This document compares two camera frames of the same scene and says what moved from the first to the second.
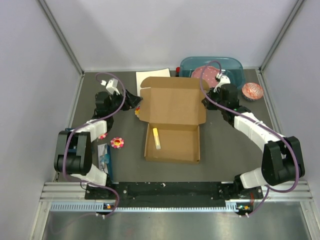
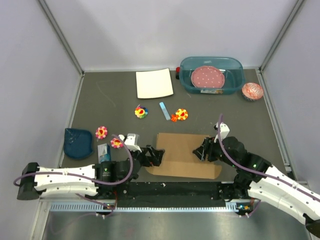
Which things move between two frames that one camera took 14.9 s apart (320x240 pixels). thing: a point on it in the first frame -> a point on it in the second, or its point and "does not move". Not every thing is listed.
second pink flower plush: x=117 y=142 does not move
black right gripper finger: x=206 y=102 -> x=201 y=152
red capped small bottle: x=178 y=69 does not move
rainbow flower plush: x=137 y=111 does not move
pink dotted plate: x=209 y=73 does not move
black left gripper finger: x=132 y=100 -> x=156 y=156
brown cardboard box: x=172 y=107 -> x=179 y=159
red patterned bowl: x=252 y=91 does not move
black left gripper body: x=116 y=103 -> x=142 y=157
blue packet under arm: x=104 y=159 does not move
